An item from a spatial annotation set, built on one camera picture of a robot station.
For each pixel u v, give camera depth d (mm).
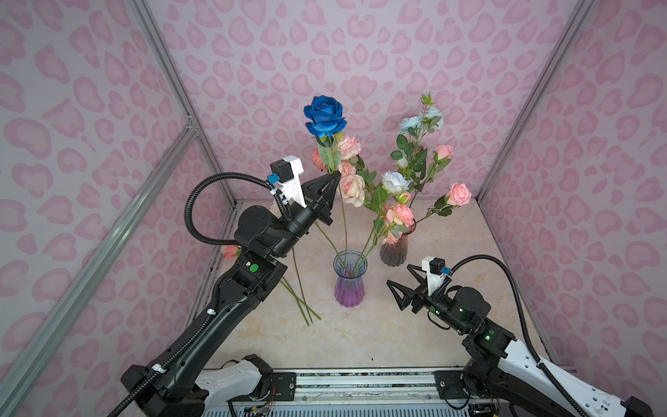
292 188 451
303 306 889
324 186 498
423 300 619
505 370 535
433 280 621
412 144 798
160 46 743
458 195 618
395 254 930
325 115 435
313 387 750
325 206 516
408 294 618
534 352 510
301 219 487
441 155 777
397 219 619
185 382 379
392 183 651
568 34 728
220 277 461
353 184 641
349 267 783
